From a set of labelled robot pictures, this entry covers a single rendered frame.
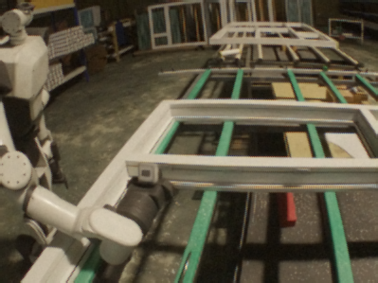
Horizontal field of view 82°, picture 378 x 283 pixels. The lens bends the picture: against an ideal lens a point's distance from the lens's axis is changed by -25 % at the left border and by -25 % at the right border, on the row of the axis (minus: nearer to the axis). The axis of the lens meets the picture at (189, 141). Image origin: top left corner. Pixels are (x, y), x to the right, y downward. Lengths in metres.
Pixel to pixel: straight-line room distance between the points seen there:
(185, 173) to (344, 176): 0.45
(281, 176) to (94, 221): 0.48
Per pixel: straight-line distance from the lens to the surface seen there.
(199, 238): 0.64
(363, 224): 1.11
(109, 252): 0.58
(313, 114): 1.12
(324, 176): 0.76
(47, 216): 0.55
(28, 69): 0.80
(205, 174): 0.76
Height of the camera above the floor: 1.34
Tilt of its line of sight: 29 degrees down
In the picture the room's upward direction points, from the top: 8 degrees counter-clockwise
